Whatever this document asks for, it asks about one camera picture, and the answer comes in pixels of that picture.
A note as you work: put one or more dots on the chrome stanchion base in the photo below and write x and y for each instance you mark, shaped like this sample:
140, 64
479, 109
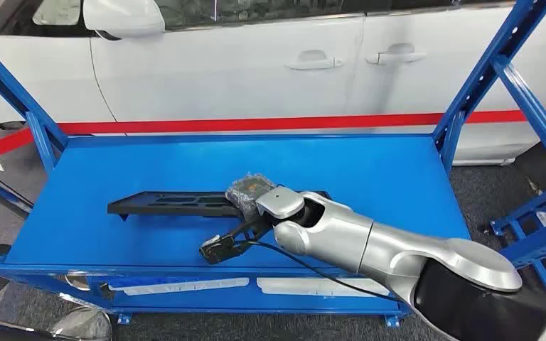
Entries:
77, 282

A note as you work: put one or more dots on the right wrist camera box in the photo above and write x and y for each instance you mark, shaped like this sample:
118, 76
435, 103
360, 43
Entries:
216, 252

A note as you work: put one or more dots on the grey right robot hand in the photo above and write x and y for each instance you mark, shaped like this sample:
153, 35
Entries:
247, 193

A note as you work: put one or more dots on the red barrier belt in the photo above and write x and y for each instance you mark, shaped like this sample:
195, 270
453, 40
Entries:
254, 124

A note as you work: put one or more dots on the blue wheeled shelf rack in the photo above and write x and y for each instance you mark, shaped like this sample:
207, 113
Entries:
541, 240

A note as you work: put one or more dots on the long black plastic part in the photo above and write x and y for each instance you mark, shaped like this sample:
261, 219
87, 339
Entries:
169, 204

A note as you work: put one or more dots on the chrome stanchion post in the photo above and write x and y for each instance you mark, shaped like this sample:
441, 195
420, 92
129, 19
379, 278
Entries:
84, 325

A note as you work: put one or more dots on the white car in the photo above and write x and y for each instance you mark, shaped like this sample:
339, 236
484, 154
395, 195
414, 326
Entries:
235, 84

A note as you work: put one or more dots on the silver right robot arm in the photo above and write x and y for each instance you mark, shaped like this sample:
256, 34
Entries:
395, 244

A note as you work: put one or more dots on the blue metal shelf rack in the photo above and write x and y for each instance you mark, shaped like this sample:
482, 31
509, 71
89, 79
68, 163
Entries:
160, 164

